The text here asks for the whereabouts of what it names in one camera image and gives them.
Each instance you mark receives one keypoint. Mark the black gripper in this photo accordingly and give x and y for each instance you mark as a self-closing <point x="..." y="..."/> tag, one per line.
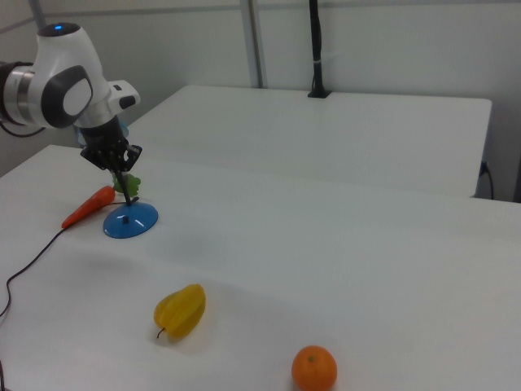
<point x="108" y="148"/>

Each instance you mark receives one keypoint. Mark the blue desk lamp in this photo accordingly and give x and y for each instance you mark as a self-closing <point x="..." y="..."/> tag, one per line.
<point x="130" y="220"/>

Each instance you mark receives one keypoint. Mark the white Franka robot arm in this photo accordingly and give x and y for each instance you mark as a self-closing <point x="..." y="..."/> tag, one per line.
<point x="65" y="89"/>

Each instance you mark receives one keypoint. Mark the orange toy carrot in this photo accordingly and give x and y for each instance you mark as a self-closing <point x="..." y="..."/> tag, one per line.
<point x="89" y="207"/>

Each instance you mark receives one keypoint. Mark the yellow toy starfruit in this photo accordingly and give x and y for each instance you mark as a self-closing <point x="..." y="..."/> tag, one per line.
<point x="181" y="311"/>

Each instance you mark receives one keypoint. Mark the white side table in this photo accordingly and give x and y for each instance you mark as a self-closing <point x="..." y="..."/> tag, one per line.
<point x="325" y="134"/>

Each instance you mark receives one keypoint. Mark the black pole with clamp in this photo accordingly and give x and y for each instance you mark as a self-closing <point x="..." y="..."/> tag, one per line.
<point x="316" y="49"/>

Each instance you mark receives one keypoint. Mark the orange toy mandarin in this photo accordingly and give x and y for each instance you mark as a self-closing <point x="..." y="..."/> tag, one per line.
<point x="314" y="367"/>

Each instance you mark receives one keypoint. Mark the grey metal partition post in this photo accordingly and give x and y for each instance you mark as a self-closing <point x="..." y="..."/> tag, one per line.
<point x="256" y="40"/>

